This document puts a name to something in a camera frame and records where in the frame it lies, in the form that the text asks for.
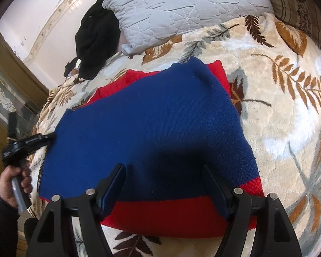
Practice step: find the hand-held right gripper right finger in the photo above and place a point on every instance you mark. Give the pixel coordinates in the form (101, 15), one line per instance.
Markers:
(217, 191)

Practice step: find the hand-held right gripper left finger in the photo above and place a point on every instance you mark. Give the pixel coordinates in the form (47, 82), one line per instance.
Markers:
(111, 191)

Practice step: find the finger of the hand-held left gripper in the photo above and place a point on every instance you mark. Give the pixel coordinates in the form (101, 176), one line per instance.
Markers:
(40, 140)

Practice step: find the red and blue knit sweater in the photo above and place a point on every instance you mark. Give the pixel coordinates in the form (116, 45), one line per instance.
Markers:
(155, 123)

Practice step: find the person's left forearm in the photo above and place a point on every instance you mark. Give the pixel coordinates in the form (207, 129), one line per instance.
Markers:
(2, 227)

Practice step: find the person's left hand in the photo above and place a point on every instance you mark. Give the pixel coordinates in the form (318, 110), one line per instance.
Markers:
(5, 190)

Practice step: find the wooden stained-glass door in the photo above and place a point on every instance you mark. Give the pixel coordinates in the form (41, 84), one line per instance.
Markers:
(5, 91)

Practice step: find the small dark cloth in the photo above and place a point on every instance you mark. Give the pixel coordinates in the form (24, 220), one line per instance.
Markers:
(69, 69)

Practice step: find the leaf-print plush blanket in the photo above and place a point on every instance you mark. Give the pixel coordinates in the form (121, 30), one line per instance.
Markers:
(283, 128)

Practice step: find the black garment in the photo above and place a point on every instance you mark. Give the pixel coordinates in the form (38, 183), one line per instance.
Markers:
(96, 37)

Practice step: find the grey quilted pillow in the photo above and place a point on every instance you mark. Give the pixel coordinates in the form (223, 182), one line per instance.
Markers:
(182, 8)

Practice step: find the striped floral sofa cushion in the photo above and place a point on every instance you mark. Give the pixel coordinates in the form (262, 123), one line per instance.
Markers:
(302, 5)

